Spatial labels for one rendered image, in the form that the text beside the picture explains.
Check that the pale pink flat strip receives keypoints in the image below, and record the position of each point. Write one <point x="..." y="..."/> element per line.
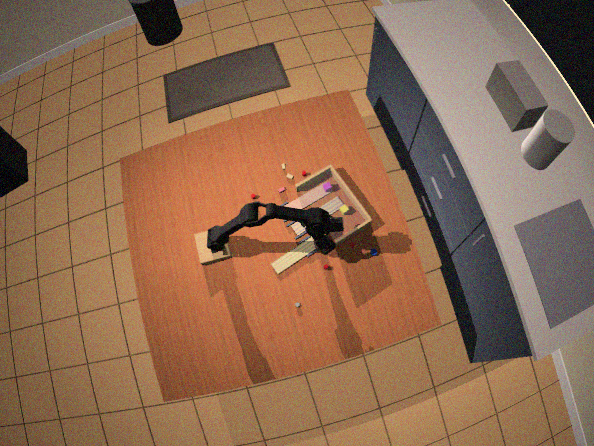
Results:
<point x="299" y="203"/>

